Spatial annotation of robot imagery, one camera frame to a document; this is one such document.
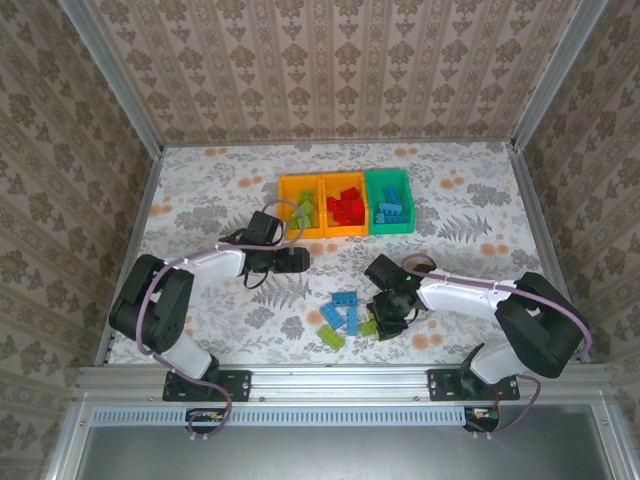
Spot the orange plastic bin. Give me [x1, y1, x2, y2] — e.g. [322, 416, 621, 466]
[277, 173, 326, 241]
[322, 172, 371, 238]

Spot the green plastic bin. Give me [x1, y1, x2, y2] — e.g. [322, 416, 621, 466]
[363, 169, 417, 236]

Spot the black connector box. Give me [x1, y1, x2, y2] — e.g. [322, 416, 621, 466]
[185, 407, 225, 434]
[463, 405, 501, 433]

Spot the grey metal panel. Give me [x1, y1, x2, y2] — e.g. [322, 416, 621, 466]
[74, 424, 617, 480]

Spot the floral patterned table cover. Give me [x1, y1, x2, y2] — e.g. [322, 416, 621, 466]
[107, 142, 576, 366]

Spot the thin black left camera cable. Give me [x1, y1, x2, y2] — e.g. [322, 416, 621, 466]
[242, 269, 275, 291]

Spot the aluminium front rail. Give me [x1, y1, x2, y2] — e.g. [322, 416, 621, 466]
[74, 364, 609, 402]

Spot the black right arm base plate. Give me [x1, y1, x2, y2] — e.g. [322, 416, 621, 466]
[427, 368, 521, 402]

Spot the slotted grey cable duct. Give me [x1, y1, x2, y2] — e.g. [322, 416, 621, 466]
[92, 405, 501, 427]

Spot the aluminium back rail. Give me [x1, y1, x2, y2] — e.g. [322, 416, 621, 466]
[162, 139, 516, 148]

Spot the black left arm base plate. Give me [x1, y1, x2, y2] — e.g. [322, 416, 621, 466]
[163, 368, 251, 403]

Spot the aluminium side rail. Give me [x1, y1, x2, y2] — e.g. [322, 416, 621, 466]
[94, 147, 165, 366]
[506, 143, 592, 362]

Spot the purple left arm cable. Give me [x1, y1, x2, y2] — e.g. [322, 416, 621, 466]
[135, 198, 302, 444]

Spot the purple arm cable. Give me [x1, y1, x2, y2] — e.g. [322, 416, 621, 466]
[399, 253, 595, 436]
[135, 198, 302, 444]

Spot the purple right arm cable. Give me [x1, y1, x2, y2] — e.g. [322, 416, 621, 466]
[399, 253, 595, 436]

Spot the aluminium frame post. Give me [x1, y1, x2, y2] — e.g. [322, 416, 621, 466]
[58, 0, 165, 154]
[512, 0, 609, 151]

